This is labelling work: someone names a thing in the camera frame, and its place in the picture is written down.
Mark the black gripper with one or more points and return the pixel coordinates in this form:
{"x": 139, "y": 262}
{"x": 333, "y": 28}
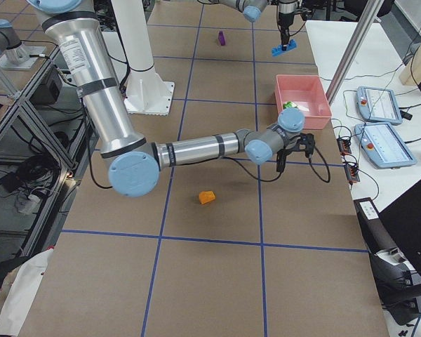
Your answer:
{"x": 283, "y": 154}
{"x": 285, "y": 20}

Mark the long blue four-stud block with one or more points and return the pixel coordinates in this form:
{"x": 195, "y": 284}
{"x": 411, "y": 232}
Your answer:
{"x": 282, "y": 49}

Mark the green block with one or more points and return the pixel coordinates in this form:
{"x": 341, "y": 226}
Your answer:
{"x": 289, "y": 104}

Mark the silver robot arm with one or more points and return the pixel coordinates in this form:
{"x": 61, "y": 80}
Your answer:
{"x": 134, "y": 164}
{"x": 253, "y": 9}

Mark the pink plastic box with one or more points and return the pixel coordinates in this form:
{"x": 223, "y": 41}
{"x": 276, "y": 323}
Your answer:
{"x": 307, "y": 94}

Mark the purple sloped block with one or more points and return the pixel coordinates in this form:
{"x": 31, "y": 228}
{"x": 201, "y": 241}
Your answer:
{"x": 221, "y": 38}

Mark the orange sloped block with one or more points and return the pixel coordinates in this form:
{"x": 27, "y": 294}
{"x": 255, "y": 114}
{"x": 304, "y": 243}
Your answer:
{"x": 206, "y": 197}

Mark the lower blue teach pendant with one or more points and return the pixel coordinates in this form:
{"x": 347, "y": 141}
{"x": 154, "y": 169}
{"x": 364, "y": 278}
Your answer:
{"x": 383, "y": 145}

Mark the blue teach pendant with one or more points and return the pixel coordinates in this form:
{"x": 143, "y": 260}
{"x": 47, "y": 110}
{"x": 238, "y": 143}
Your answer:
{"x": 378, "y": 105}
{"x": 383, "y": 145}

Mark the upper blue teach pendant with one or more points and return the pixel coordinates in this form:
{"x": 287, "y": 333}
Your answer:
{"x": 378, "y": 105}

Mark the black laptop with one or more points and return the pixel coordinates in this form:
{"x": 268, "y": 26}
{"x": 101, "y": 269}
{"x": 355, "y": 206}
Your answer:
{"x": 402, "y": 220}

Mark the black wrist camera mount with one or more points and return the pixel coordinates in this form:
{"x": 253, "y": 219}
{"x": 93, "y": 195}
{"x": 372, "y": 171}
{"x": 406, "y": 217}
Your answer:
{"x": 306, "y": 143}

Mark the aluminium frame post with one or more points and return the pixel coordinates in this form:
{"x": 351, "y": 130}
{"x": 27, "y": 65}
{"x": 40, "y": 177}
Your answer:
{"x": 370, "y": 13}

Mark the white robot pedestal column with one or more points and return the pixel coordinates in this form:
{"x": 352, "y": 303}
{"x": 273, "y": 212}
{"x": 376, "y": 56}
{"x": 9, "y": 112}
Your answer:
{"x": 146, "y": 92}

